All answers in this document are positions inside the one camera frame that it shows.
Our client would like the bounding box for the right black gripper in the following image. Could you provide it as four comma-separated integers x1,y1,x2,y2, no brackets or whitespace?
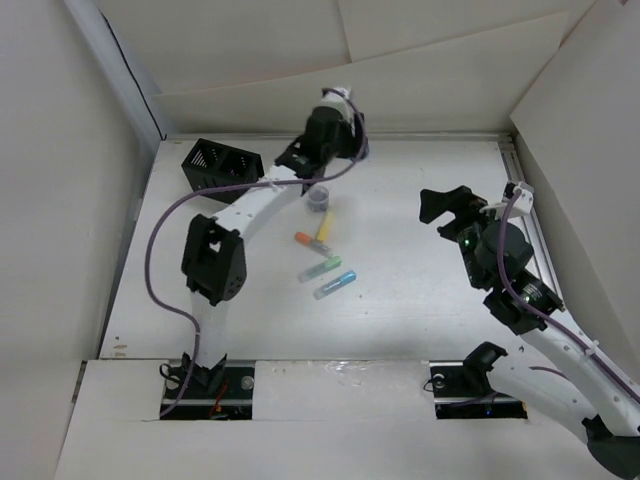
420,185,513,289

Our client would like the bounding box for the yellow highlighter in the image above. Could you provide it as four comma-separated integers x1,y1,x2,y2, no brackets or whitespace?
315,210,333,243

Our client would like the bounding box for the blue-lidded small jar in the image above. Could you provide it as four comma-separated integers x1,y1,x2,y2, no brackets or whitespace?
360,143,370,160

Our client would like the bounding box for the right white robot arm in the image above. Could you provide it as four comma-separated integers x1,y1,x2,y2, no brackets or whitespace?
419,182,639,479

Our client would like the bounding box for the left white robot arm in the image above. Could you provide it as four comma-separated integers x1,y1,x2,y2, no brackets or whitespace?
181,103,366,397

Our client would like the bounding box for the orange highlighter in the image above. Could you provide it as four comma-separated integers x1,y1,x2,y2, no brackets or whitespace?
294,232,333,258

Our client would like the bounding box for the blue highlighter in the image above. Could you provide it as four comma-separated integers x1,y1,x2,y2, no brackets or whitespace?
313,270,357,300

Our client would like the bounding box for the green highlighter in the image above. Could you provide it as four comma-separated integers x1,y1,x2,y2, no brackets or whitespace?
298,256,342,283

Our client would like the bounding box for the black two-compartment organizer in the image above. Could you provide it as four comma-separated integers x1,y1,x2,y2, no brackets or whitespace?
181,138,264,191

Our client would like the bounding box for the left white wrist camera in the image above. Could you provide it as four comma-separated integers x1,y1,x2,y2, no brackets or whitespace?
320,87,353,121

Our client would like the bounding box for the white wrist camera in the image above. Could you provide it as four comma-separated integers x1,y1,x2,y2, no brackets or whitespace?
480,181,534,219
320,87,353,121

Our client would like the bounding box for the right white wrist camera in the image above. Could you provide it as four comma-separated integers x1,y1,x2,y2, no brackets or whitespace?
480,181,534,219

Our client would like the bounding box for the aluminium rail right edge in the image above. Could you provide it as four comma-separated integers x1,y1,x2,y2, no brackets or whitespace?
498,138,564,300

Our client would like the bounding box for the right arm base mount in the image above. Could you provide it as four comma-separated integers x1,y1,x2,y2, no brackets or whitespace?
423,342,528,420

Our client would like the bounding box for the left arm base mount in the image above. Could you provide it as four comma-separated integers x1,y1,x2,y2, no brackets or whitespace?
159,355,255,421

